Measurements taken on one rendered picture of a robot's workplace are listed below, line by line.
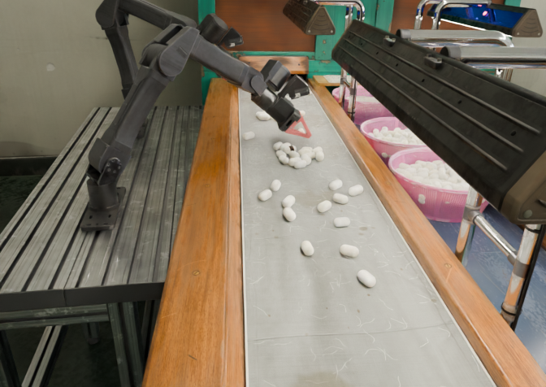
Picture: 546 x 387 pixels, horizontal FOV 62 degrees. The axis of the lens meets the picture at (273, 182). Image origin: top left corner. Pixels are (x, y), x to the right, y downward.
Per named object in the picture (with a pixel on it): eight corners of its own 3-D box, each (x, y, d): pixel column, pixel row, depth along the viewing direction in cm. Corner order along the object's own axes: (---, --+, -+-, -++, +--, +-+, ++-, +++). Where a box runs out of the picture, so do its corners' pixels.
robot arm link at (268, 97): (277, 94, 132) (259, 79, 129) (284, 93, 126) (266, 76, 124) (263, 114, 131) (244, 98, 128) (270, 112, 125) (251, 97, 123)
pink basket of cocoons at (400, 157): (404, 231, 101) (410, 192, 97) (371, 180, 125) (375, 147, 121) (520, 228, 103) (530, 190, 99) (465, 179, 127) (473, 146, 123)
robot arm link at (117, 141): (106, 172, 109) (172, 52, 109) (118, 181, 104) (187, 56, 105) (83, 163, 104) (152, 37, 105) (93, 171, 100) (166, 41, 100)
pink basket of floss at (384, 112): (375, 132, 162) (379, 106, 158) (316, 116, 178) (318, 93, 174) (412, 118, 180) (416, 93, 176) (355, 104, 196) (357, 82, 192)
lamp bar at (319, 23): (305, 35, 118) (306, 5, 115) (282, 14, 174) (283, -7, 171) (335, 35, 118) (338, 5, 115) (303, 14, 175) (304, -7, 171)
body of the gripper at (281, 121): (295, 106, 134) (276, 89, 132) (299, 115, 125) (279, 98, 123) (280, 122, 136) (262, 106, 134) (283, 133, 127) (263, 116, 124)
